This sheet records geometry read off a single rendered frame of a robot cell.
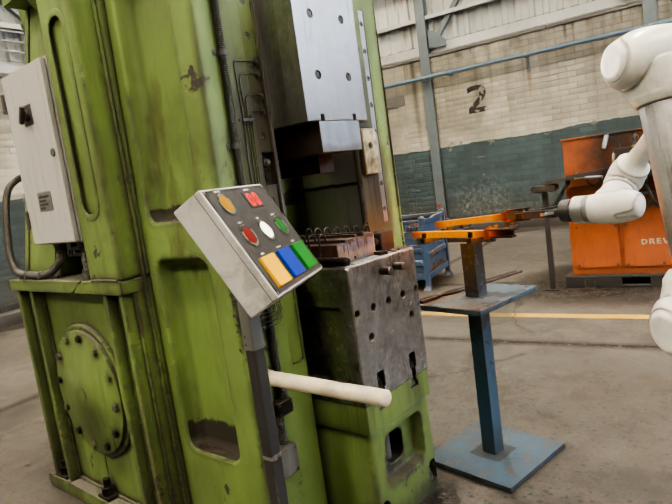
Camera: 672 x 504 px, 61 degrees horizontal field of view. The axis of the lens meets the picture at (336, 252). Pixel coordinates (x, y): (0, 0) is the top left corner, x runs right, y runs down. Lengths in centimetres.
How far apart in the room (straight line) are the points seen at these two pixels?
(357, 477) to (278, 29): 144
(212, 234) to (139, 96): 88
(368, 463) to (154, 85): 139
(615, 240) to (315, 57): 375
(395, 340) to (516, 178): 762
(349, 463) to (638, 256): 363
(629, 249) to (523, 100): 469
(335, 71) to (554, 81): 757
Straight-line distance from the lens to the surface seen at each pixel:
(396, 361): 195
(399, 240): 232
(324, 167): 191
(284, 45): 180
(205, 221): 121
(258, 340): 141
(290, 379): 167
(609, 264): 518
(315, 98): 177
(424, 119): 989
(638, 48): 146
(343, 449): 199
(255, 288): 119
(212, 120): 167
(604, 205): 193
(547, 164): 929
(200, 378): 203
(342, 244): 179
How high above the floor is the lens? 118
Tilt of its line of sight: 7 degrees down
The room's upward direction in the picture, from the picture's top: 8 degrees counter-clockwise
